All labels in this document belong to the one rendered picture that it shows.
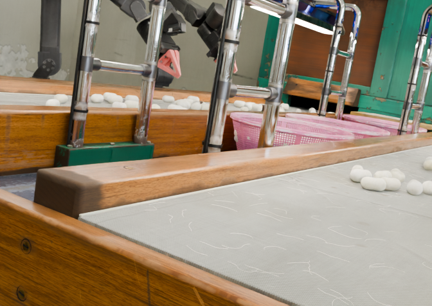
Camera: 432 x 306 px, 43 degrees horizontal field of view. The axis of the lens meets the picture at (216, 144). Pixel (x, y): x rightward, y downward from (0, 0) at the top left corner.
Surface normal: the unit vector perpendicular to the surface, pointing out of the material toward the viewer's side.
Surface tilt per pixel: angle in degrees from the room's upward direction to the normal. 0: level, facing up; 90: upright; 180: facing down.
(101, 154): 90
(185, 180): 89
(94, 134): 90
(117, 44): 90
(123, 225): 0
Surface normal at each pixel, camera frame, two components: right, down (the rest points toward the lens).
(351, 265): 0.16, -0.98
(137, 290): -0.54, 0.04
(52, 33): 0.27, 0.10
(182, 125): 0.83, 0.22
